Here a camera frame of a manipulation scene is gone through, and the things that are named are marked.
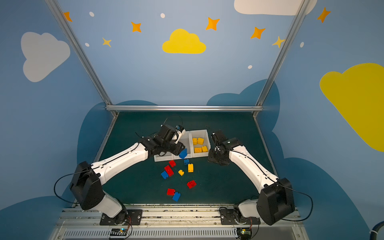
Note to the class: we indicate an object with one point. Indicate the controller board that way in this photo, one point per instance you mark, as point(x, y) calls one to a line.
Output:
point(244, 234)
point(118, 233)

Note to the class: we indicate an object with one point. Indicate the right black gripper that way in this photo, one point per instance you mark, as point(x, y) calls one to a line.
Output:
point(216, 156)

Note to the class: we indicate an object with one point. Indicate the white right bin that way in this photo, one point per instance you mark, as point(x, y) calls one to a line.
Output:
point(200, 134)

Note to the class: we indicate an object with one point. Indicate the aluminium rail base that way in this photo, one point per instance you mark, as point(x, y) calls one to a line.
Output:
point(173, 222)

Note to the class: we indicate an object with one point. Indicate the left controller board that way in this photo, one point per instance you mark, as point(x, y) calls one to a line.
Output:
point(118, 233)

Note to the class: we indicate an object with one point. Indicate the right aluminium frame post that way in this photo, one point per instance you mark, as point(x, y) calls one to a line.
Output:
point(290, 37)

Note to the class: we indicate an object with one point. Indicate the white bin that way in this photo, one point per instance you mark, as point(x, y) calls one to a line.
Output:
point(186, 141)
point(163, 157)
point(200, 134)

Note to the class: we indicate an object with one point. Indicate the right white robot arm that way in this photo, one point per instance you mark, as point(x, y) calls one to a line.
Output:
point(276, 199)

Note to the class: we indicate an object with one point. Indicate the horizontal aluminium frame bar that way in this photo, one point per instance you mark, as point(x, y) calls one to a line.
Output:
point(143, 108)

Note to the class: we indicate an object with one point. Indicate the red brick right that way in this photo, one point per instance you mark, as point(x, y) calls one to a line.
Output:
point(191, 184)

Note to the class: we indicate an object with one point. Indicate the white middle bin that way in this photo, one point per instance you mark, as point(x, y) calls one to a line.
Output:
point(186, 141)

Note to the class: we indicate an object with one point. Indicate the long red brick upper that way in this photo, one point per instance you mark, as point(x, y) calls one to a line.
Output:
point(169, 171)

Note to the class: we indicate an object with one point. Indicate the aluminium frame post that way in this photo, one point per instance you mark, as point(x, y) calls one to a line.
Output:
point(64, 24)
point(290, 37)

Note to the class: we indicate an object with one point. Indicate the right controller board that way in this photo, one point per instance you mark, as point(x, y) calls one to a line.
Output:
point(244, 234)

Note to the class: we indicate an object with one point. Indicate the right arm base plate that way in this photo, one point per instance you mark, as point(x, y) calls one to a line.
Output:
point(234, 217)

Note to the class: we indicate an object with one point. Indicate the yellow brick upright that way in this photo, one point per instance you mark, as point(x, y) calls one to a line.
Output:
point(190, 168)

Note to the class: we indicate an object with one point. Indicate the red brick bottom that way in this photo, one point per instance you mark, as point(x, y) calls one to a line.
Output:
point(171, 192)

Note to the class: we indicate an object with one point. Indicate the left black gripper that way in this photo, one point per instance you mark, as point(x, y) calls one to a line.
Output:
point(174, 147)

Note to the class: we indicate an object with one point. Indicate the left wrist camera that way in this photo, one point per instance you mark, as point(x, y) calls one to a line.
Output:
point(180, 130)

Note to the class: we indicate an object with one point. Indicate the red brick top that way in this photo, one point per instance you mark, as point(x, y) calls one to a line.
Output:
point(172, 163)

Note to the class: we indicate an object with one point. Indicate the blue brick bottom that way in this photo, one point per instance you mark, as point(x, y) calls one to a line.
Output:
point(176, 196)

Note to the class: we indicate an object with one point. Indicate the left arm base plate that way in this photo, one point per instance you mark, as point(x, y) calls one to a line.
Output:
point(132, 217)

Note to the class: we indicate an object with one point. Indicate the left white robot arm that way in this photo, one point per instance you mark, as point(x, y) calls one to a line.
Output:
point(88, 180)

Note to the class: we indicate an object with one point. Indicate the white left bin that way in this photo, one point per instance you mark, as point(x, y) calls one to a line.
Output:
point(163, 157)

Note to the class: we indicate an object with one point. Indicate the left aluminium frame post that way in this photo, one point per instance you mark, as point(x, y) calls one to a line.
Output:
point(64, 24)

